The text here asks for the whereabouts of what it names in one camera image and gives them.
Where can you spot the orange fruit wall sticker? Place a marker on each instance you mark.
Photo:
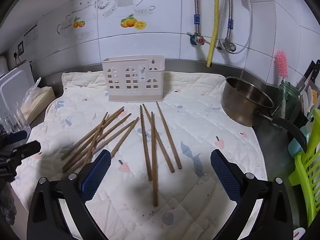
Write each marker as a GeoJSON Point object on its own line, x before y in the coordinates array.
{"type": "Point", "coordinates": [78, 23]}
{"type": "Point", "coordinates": [131, 22]}

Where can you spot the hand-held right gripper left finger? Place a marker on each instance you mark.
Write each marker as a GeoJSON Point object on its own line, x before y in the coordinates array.
{"type": "Point", "coordinates": [96, 173]}

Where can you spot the beige box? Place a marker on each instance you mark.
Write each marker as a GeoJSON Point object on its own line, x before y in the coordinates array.
{"type": "Point", "coordinates": [41, 100]}

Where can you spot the pink bottle brush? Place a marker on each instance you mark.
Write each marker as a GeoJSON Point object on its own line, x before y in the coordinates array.
{"type": "Point", "coordinates": [281, 62]}

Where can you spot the teal plastic cup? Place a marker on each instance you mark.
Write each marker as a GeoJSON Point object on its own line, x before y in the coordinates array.
{"type": "Point", "coordinates": [296, 147]}

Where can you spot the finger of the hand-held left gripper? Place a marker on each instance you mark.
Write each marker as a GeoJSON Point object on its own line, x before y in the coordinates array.
{"type": "Point", "coordinates": [27, 150]}
{"type": "Point", "coordinates": [17, 136]}

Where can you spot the green plastic dish rack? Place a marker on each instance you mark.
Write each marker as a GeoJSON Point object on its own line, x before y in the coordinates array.
{"type": "Point", "coordinates": [306, 180]}

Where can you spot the white plastic spoon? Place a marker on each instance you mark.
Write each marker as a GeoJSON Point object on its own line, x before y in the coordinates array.
{"type": "Point", "coordinates": [305, 100]}

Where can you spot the person's left forearm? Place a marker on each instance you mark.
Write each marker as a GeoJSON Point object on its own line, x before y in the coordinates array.
{"type": "Point", "coordinates": [6, 205]}

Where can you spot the cream plastic utensil holder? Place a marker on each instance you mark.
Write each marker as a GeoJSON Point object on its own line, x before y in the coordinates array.
{"type": "Point", "coordinates": [117, 90]}

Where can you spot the green tinted glass jar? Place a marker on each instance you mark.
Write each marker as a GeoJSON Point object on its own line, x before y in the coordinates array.
{"type": "Point", "coordinates": [291, 97]}

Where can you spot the wall socket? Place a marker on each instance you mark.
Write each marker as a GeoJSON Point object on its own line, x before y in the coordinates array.
{"type": "Point", "coordinates": [19, 50]}

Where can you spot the clear plastic bag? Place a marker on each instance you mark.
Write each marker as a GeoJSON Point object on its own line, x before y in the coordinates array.
{"type": "Point", "coordinates": [31, 92]}

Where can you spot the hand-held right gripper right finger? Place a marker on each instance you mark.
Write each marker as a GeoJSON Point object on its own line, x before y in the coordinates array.
{"type": "Point", "coordinates": [225, 175]}

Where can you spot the pile of wooden chopsticks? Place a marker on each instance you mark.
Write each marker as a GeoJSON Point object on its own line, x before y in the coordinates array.
{"type": "Point", "coordinates": [154, 155]}

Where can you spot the steel angle valve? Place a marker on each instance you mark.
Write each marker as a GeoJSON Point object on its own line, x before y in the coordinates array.
{"type": "Point", "coordinates": [228, 45]}

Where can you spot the clear plastic tube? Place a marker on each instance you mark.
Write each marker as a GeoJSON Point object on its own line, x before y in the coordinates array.
{"type": "Point", "coordinates": [249, 30]}

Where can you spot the printed quilted mat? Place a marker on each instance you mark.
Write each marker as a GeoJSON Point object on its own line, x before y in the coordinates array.
{"type": "Point", "coordinates": [200, 130]}

